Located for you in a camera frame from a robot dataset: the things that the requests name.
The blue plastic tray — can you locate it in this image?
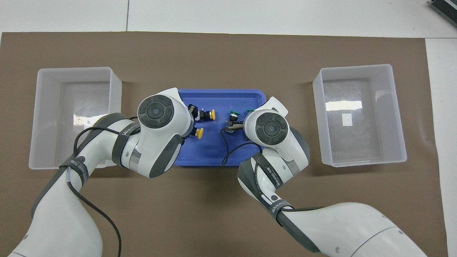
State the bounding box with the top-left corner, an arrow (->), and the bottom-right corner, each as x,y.
174,89 -> 268,167

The brown table mat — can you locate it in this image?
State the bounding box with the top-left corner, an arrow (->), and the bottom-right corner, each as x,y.
0,31 -> 448,257

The translucent white plastic box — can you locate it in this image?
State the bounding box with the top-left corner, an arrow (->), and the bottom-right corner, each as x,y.
312,64 -> 407,167
29,67 -> 122,170

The dark striped device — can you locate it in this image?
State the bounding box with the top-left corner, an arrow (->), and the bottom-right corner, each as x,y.
430,0 -> 457,17

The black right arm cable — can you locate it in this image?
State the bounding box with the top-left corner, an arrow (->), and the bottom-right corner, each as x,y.
219,121 -> 323,215

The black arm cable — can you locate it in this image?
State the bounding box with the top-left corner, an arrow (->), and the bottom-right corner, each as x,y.
66,116 -> 122,257
219,121 -> 323,215

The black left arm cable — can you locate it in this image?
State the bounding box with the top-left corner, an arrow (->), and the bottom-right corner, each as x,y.
66,116 -> 122,257

